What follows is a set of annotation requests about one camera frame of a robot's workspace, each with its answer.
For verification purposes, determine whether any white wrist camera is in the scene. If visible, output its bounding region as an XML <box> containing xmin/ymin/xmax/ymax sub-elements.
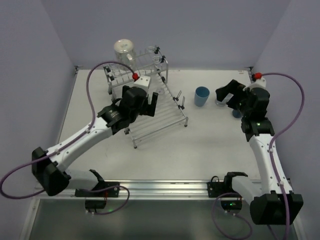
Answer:
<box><xmin>245</xmin><ymin>72</ymin><xmax>267</xmax><ymax>89</ymax></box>
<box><xmin>133</xmin><ymin>75</ymin><xmax>151</xmax><ymax>93</ymax></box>

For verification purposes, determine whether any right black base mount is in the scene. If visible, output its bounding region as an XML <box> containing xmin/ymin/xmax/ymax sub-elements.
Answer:
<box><xmin>206</xmin><ymin>175</ymin><xmax>234</xmax><ymax>198</ymax></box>

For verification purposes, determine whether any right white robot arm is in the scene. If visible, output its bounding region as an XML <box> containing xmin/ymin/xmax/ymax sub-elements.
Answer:
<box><xmin>215</xmin><ymin>79</ymin><xmax>304</xmax><ymax>225</ymax></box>

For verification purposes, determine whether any white ceramic mug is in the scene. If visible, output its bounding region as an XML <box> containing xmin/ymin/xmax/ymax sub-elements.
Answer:
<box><xmin>215</xmin><ymin>99</ymin><xmax>226</xmax><ymax>107</ymax></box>

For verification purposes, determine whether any left black controller box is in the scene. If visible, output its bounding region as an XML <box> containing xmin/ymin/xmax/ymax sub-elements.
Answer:
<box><xmin>84</xmin><ymin>198</ymin><xmax>107</xmax><ymax>212</ymax></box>

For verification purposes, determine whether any right black controller box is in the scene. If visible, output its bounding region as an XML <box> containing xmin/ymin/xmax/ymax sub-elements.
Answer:
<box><xmin>221</xmin><ymin>200</ymin><xmax>243</xmax><ymax>212</ymax></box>

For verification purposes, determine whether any small clear glass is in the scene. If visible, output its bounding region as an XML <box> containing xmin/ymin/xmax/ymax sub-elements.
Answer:
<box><xmin>156</xmin><ymin>87</ymin><xmax>165</xmax><ymax>96</ymax></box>

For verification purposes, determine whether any black controller box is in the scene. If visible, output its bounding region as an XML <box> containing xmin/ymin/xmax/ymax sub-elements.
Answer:
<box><xmin>221</xmin><ymin>200</ymin><xmax>243</xmax><ymax>212</ymax></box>
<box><xmin>84</xmin><ymin>198</ymin><xmax>107</xmax><ymax>212</ymax></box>

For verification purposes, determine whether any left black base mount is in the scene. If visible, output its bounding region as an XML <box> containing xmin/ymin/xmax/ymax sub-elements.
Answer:
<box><xmin>75</xmin><ymin>181</ymin><xmax>120</xmax><ymax>198</ymax></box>

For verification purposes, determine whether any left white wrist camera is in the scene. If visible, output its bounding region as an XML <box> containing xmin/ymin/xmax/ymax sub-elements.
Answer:
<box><xmin>133</xmin><ymin>75</ymin><xmax>151</xmax><ymax>93</ymax></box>

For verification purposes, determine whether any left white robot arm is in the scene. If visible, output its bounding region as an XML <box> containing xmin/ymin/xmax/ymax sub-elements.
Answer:
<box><xmin>31</xmin><ymin>86</ymin><xmax>158</xmax><ymax>196</ymax></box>

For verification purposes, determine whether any dark blue ceramic mug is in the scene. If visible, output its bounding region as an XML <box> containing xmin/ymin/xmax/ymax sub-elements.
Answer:
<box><xmin>232</xmin><ymin>109</ymin><xmax>242</xmax><ymax>119</ymax></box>

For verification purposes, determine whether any large glass mug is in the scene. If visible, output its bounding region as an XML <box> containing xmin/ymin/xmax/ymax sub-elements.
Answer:
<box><xmin>113</xmin><ymin>39</ymin><xmax>137</xmax><ymax>71</ymax></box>

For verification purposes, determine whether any light blue cup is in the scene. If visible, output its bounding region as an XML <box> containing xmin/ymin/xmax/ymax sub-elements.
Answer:
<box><xmin>194</xmin><ymin>86</ymin><xmax>210</xmax><ymax>107</ymax></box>

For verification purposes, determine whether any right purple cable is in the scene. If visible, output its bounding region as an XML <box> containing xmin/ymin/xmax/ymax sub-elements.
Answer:
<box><xmin>212</xmin><ymin>72</ymin><xmax>306</xmax><ymax>240</ymax></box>

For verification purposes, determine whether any aluminium mounting rail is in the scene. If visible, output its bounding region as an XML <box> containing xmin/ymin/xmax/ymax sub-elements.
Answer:
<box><xmin>32</xmin><ymin>177</ymin><xmax>295</xmax><ymax>201</ymax></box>

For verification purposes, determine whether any silver wire dish rack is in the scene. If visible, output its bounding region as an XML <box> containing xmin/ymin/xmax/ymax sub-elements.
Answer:
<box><xmin>102</xmin><ymin>45</ymin><xmax>189</xmax><ymax>150</ymax></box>

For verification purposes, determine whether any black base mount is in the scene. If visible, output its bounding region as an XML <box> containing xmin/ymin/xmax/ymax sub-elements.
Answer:
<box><xmin>75</xmin><ymin>181</ymin><xmax>120</xmax><ymax>198</ymax></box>
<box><xmin>206</xmin><ymin>175</ymin><xmax>234</xmax><ymax>198</ymax></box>

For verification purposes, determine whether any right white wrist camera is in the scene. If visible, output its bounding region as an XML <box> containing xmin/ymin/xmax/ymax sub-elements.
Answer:
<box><xmin>245</xmin><ymin>72</ymin><xmax>267</xmax><ymax>89</ymax></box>

